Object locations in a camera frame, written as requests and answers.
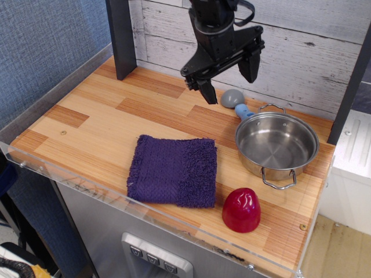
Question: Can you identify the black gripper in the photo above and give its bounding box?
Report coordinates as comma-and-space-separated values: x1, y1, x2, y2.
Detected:
181, 25, 264, 104

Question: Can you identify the blue and grey spoon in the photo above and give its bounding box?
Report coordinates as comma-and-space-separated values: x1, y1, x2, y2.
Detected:
221, 89, 254, 120

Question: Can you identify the stainless steel pot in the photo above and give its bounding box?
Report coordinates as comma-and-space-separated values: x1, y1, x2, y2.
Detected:
235, 104, 319, 190

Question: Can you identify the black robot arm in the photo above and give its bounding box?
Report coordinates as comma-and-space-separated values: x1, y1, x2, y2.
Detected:
181, 1, 264, 104

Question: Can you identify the purple towel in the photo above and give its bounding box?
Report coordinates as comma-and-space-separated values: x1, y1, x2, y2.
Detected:
127, 134, 217, 209

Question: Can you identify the red plastic pepper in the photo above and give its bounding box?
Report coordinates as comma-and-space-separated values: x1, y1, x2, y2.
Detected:
222, 188, 261, 233

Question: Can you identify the white side cabinet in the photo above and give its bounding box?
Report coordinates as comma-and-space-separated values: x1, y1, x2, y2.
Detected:
319, 110, 370, 235

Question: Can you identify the stainless steel cabinet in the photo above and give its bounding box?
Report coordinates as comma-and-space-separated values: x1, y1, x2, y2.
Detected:
53, 178, 274, 277

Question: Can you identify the silver control panel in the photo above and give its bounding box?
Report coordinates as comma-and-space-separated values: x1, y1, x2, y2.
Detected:
121, 232, 194, 277

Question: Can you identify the clear acrylic guard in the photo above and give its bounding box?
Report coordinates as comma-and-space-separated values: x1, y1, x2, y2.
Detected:
1, 46, 334, 277

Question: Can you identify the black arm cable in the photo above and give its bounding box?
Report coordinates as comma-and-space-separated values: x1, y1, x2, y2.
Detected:
233, 0, 256, 26

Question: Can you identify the dark right post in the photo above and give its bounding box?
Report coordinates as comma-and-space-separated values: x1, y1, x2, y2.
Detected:
326, 0, 371, 145

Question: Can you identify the dark post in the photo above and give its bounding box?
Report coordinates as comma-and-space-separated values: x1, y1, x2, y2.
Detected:
326, 0, 371, 145
106, 0, 137, 81

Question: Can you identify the dark left post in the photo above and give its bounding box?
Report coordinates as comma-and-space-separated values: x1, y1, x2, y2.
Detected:
106, 0, 137, 81

